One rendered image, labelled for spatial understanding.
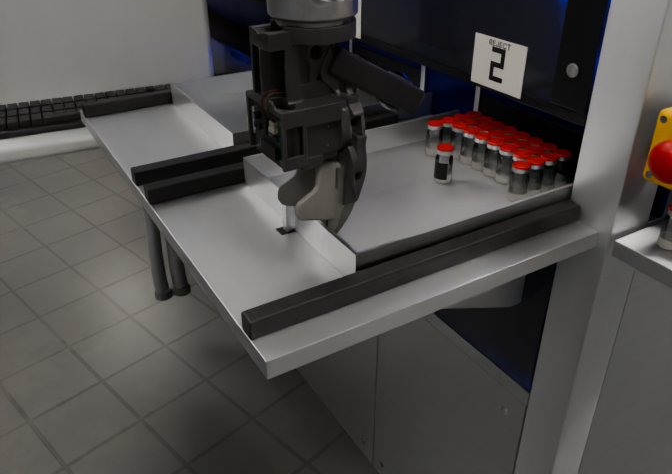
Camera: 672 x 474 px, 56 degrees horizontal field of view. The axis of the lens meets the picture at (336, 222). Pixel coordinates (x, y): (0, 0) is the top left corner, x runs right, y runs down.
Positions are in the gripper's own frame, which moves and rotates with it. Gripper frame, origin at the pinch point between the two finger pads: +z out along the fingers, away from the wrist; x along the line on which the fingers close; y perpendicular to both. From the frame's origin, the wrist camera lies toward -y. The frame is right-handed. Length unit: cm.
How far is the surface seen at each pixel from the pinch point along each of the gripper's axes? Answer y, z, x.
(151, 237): -3, 53, -98
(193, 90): -4, 2, -54
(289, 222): 2.0, 2.6, -6.4
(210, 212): 7.8, 3.7, -14.9
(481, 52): -26.7, -11.0, -9.8
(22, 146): 22, 11, -68
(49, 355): 28, 92, -114
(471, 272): -9.5, 3.7, 9.9
